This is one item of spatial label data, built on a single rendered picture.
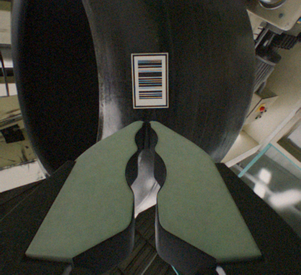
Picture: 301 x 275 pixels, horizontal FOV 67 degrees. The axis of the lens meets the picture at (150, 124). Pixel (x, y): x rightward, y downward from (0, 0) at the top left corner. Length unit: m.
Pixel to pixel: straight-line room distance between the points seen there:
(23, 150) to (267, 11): 0.85
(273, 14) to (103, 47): 0.36
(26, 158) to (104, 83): 0.68
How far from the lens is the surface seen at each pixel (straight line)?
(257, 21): 0.69
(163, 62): 0.26
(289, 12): 0.54
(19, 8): 0.62
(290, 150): 0.89
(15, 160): 0.93
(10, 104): 0.97
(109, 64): 0.28
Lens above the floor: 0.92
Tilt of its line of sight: 35 degrees up
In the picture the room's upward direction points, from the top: 154 degrees counter-clockwise
